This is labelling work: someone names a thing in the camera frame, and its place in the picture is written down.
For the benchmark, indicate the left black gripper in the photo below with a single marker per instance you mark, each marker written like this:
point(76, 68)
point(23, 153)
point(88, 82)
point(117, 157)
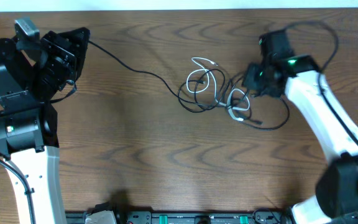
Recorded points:
point(64, 41)

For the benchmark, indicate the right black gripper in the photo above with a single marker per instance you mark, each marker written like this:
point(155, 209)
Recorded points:
point(248, 81)

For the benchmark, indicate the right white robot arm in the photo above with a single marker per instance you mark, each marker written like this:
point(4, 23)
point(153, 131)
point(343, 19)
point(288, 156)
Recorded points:
point(298, 77)

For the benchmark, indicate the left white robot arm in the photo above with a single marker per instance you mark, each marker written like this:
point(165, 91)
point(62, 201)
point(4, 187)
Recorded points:
point(32, 71)

